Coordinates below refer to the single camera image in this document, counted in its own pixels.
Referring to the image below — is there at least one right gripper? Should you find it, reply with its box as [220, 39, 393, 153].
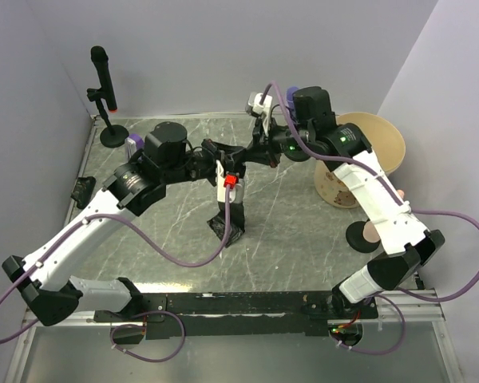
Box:
[239, 115, 314, 169]

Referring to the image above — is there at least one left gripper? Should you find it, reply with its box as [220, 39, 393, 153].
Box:
[163, 138, 244, 185]

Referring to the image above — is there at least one black trash bag roll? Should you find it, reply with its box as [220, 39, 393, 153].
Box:
[206, 141, 248, 248]

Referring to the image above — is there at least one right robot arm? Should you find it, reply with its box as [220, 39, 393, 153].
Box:
[243, 86, 445, 318]

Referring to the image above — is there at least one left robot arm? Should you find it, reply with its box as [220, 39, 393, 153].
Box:
[2, 122, 245, 326]

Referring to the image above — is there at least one beige paper trash bin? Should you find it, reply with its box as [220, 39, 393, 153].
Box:
[313, 112, 407, 210]

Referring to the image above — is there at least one purple microphone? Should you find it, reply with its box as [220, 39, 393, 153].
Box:
[286, 86, 299, 110]

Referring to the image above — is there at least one purple metronome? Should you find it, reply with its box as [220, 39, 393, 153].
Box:
[125, 133, 144, 160]

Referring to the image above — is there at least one black microphone stand left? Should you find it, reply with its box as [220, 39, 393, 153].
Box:
[87, 89, 129, 148]

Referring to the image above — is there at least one black microphone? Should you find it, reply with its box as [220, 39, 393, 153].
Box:
[90, 45, 117, 112]

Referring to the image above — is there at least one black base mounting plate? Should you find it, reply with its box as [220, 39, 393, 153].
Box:
[93, 290, 378, 340]

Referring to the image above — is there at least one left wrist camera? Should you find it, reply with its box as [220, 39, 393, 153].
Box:
[216, 160, 245, 204]

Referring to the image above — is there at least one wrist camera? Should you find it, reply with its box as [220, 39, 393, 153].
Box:
[245, 92, 273, 136]
[216, 160, 245, 204]

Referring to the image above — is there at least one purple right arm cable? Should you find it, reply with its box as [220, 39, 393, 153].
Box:
[261, 81, 479, 355]

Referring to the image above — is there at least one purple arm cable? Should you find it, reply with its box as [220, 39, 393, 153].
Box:
[0, 199, 235, 362]
[261, 81, 479, 355]

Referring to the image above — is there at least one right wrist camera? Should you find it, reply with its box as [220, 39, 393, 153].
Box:
[245, 92, 273, 136]

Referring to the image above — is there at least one aluminium rail frame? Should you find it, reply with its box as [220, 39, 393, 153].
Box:
[2, 118, 445, 382]

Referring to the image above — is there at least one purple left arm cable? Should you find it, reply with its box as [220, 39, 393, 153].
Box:
[0, 199, 235, 362]

